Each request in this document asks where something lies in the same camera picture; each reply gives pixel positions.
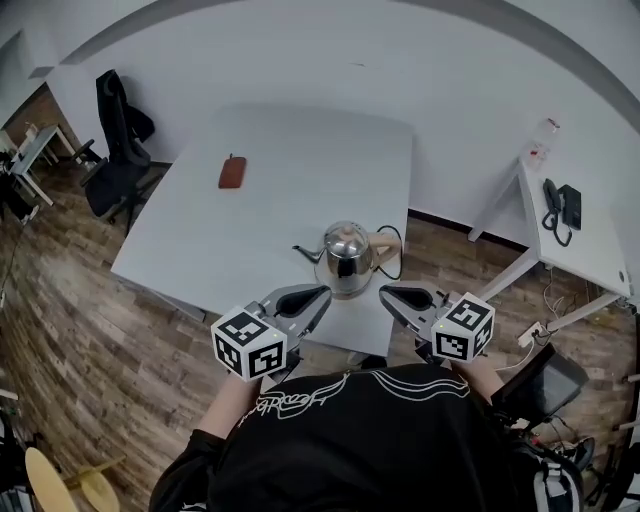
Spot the white side desk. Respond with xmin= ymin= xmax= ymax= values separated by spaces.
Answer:
xmin=467 ymin=154 xmax=632 ymax=337

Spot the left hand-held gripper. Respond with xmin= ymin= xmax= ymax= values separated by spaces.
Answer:
xmin=210 ymin=283 xmax=333 ymax=384

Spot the clear bottle with red label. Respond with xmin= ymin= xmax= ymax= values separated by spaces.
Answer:
xmin=523 ymin=117 xmax=561 ymax=172

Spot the black padded chair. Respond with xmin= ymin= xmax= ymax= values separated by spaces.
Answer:
xmin=490 ymin=342 xmax=592 ymax=429

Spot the person's right forearm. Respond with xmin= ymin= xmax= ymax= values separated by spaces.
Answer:
xmin=451 ymin=355 xmax=502 ymax=404

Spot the person's left forearm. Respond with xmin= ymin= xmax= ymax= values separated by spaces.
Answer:
xmin=193 ymin=370 xmax=267 ymax=444

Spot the yellow wooden stool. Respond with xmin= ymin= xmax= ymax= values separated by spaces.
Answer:
xmin=23 ymin=446 xmax=128 ymax=512

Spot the black power cable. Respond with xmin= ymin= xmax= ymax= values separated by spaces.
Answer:
xmin=373 ymin=225 xmax=405 ymax=282

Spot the black and white backpack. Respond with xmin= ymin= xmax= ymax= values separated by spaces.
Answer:
xmin=527 ymin=447 xmax=587 ymax=512

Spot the black desk telephone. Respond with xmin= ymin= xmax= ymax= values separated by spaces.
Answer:
xmin=541 ymin=177 xmax=584 ymax=248

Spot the small white desk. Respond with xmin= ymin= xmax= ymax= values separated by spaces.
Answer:
xmin=7 ymin=123 xmax=65 ymax=208

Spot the person's black printed shirt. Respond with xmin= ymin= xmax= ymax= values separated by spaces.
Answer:
xmin=148 ymin=362 xmax=556 ymax=512

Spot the red-brown leather pouch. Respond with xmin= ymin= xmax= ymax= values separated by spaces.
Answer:
xmin=217 ymin=153 xmax=248 ymax=191

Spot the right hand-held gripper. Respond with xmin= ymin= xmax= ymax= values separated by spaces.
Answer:
xmin=378 ymin=282 xmax=496 ymax=362

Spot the stainless steel kettle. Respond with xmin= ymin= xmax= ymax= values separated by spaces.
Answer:
xmin=292 ymin=220 xmax=403 ymax=296

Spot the white cable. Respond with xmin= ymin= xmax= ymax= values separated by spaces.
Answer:
xmin=541 ymin=272 xmax=569 ymax=324

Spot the white power strip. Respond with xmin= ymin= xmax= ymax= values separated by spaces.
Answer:
xmin=516 ymin=322 xmax=547 ymax=348

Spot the black office chair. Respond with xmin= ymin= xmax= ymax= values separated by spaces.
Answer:
xmin=74 ymin=69 xmax=157 ymax=232

